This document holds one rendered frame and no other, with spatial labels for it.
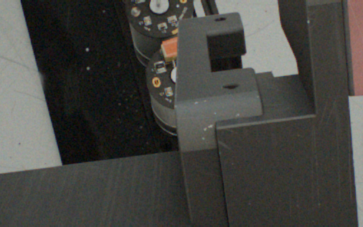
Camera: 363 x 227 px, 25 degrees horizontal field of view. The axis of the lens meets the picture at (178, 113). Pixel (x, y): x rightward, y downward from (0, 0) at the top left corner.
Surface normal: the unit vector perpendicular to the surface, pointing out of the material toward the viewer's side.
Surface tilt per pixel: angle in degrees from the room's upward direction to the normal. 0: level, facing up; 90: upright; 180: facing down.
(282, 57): 0
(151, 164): 56
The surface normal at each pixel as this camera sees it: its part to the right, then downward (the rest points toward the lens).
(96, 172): -0.14, -0.93
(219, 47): -0.01, 0.34
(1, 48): -0.02, -0.25
